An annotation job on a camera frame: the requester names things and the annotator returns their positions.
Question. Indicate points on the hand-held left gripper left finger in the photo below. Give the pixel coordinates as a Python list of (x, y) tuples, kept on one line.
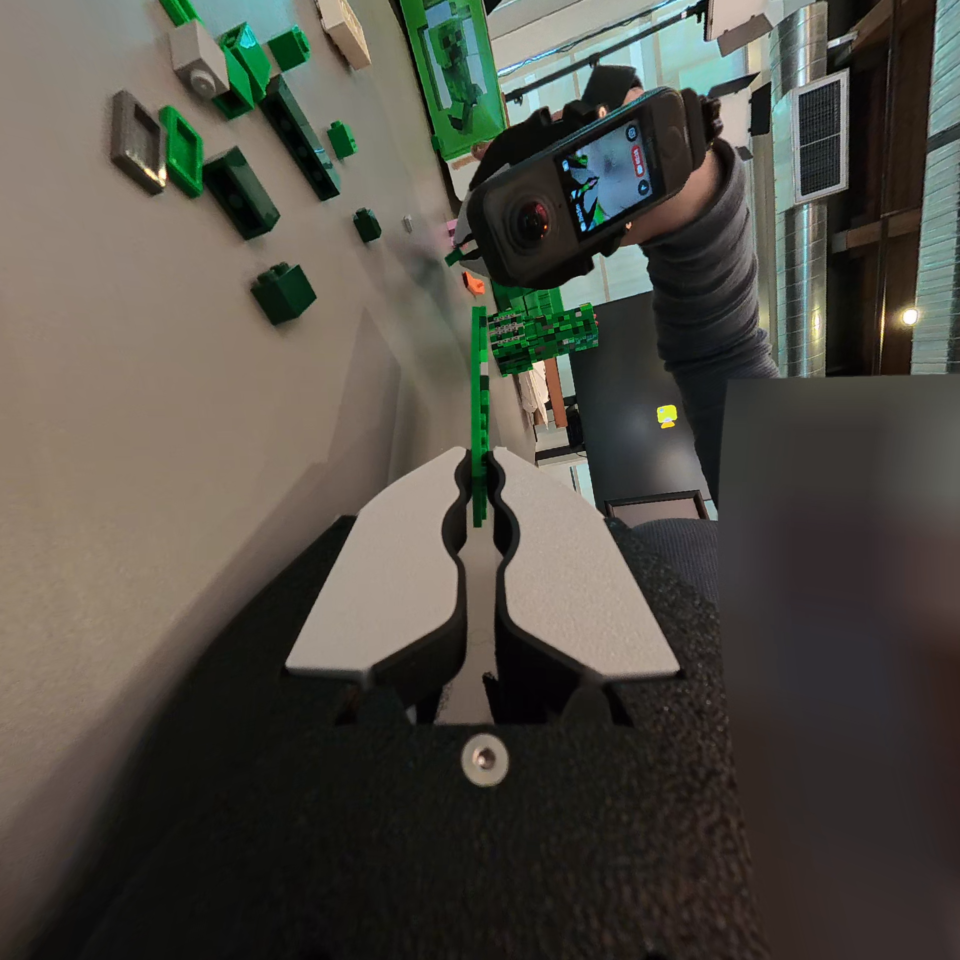
[(390, 570)]

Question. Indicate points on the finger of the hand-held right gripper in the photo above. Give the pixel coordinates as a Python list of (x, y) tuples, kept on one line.
[(468, 229)]

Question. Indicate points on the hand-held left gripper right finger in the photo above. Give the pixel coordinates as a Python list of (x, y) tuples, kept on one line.
[(577, 577)]

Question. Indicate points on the pixel-patterned green brick block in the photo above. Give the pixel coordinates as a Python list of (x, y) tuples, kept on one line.
[(547, 341)]

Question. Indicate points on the green brick plate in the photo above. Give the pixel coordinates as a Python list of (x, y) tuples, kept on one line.
[(478, 390)]

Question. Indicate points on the person's right forearm grey sleeve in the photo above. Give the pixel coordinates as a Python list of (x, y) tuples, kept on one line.
[(712, 300)]

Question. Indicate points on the grey desk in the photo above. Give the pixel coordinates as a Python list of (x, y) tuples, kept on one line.
[(150, 450)]

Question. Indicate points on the person's right hand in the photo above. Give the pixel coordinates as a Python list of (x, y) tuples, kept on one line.
[(679, 199)]

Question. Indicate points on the thin green strip piece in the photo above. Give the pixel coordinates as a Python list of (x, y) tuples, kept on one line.
[(455, 256)]

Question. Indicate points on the small orange brick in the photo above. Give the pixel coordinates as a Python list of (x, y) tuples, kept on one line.
[(473, 283)]

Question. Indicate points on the small dark green brick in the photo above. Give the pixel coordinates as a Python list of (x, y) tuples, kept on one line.
[(367, 225)]

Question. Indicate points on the small bright green brick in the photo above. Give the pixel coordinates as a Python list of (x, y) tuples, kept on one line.
[(341, 140)]

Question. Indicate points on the green toy set box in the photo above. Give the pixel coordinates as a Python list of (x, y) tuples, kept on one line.
[(454, 67)]

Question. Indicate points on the black monitor screen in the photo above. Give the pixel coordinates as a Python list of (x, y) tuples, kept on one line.
[(637, 360)]

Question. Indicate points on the yellow sticker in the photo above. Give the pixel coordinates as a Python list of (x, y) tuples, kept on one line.
[(667, 416)]

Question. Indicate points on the long dark green brick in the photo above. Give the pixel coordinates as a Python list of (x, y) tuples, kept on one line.
[(300, 139)]

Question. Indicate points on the dark green square brick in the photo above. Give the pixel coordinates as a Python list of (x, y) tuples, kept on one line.
[(283, 295)]

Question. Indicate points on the dark green rectangular brick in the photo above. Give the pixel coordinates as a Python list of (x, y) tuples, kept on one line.
[(241, 193)]

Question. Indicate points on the beige brick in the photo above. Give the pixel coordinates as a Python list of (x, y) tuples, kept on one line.
[(346, 30)]

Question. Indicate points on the bright green square brick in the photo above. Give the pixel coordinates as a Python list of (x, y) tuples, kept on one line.
[(289, 49)]

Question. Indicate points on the green sloped brick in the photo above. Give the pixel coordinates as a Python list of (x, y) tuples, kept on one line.
[(244, 71)]

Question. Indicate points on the light grey studded brick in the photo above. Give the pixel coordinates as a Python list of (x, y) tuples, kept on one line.
[(196, 58)]

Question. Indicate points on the bright green brick piece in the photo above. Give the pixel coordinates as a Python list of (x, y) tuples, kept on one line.
[(178, 9)]

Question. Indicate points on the silver ventilation duct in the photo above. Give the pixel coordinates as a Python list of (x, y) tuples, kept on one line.
[(801, 262)]

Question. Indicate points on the white wall vent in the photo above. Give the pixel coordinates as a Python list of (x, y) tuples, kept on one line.
[(821, 135)]

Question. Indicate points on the bright green frame tile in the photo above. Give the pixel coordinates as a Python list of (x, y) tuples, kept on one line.
[(171, 154)]

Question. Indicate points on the round wall lamp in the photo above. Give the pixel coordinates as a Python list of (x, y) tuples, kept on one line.
[(910, 316)]

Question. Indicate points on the grey square frame tile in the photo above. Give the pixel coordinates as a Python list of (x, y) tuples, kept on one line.
[(124, 146)]

